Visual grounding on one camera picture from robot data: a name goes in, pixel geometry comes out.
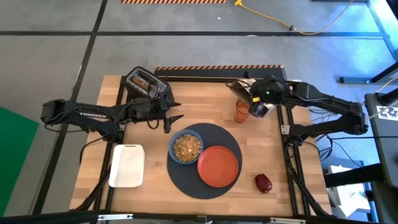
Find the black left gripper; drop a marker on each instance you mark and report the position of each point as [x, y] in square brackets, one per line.
[149, 110]

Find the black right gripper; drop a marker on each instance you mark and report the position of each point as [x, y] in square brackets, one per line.
[275, 90]

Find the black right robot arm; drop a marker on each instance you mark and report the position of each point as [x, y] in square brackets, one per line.
[323, 102]

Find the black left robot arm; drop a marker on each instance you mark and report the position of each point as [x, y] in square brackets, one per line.
[90, 115]

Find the black toaster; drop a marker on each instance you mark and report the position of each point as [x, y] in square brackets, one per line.
[161, 93]

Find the orange translucent plastic tumbler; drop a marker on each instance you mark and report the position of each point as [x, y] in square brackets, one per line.
[241, 112]

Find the light blue bowl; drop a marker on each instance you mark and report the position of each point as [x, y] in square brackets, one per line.
[171, 149]

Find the golden cereal flakes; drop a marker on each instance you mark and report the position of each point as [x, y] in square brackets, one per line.
[187, 148]

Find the black ramp with hazard stripes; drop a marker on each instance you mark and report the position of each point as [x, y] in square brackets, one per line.
[217, 73]

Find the brown toast slice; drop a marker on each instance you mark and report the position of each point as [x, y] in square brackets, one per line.
[140, 83]

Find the white rectangular baking dish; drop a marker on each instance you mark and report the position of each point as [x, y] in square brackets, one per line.
[127, 166]

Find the dark round woven placemat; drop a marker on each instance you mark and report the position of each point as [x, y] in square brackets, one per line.
[186, 180]

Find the orange plate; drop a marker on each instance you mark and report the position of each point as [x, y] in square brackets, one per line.
[217, 166]

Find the dark red apple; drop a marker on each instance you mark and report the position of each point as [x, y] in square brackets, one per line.
[263, 183]

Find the black white marker tag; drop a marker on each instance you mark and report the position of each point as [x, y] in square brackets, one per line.
[388, 113]

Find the white cardboard box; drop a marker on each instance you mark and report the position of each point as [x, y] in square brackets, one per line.
[348, 193]

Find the grey side desk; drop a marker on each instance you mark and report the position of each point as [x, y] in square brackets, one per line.
[385, 146]

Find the green floor mat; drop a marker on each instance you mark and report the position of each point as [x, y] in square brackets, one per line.
[15, 155]

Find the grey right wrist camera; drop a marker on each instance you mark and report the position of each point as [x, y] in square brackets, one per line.
[264, 110]

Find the silver metal mounting bracket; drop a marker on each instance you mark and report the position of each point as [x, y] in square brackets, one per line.
[285, 129]

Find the black aluminium table frame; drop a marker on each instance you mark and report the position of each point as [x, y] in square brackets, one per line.
[46, 217]

